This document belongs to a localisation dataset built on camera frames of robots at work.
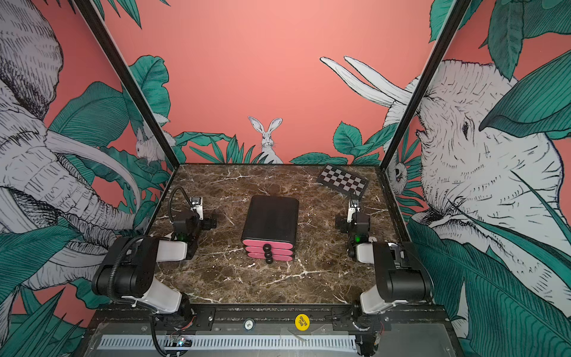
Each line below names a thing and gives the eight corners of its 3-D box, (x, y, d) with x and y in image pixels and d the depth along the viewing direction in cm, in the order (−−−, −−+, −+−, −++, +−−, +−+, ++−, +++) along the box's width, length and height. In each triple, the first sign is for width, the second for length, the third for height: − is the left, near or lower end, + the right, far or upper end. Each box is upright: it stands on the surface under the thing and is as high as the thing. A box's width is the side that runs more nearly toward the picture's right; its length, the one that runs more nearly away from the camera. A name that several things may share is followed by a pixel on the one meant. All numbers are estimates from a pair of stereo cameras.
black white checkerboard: (315, 181, 116) (316, 177, 114) (325, 166, 123) (326, 162, 121) (360, 200, 108) (362, 196, 106) (368, 183, 115) (369, 179, 113)
